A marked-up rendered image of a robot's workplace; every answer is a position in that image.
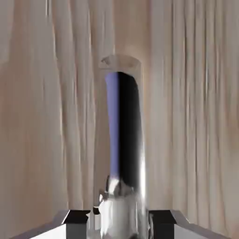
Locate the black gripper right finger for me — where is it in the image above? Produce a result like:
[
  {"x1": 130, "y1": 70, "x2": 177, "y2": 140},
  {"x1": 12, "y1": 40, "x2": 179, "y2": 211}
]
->
[{"x1": 148, "y1": 209, "x2": 234, "y2": 239}]

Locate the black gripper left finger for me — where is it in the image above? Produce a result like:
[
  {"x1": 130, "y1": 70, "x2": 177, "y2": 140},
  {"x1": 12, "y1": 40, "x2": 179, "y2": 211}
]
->
[{"x1": 9, "y1": 209, "x2": 91, "y2": 239}]

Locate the curved shiny metal drawer handle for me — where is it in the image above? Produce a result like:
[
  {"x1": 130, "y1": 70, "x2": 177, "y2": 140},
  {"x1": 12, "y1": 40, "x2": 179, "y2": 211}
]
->
[{"x1": 87, "y1": 53, "x2": 152, "y2": 239}]

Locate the light wood drawer front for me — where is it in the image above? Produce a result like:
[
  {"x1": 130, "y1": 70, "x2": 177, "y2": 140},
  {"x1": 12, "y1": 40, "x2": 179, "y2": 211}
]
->
[{"x1": 0, "y1": 0, "x2": 239, "y2": 239}]

